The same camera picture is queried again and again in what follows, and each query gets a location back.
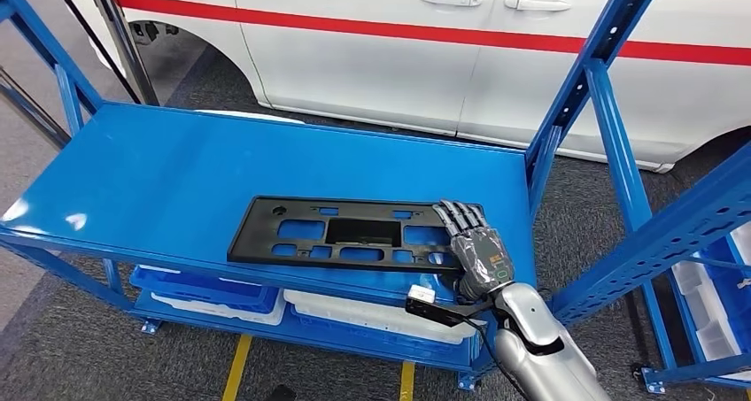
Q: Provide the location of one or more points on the blue steel shelf rack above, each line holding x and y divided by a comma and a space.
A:
234, 152
657, 328

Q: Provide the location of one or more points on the grey metal bar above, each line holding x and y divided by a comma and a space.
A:
32, 111

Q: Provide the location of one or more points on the chrome stanchion post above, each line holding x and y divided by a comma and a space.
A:
123, 46

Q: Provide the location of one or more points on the yellow floor tape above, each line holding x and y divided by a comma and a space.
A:
237, 369

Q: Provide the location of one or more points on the black barrier belt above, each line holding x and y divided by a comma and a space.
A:
92, 35

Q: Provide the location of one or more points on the long black plastic part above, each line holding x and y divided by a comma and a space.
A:
258, 240

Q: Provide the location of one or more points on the white car red stripe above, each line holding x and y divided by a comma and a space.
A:
352, 64

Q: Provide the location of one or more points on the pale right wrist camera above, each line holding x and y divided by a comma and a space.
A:
421, 294

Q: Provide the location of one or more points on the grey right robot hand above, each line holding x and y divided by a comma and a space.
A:
481, 257

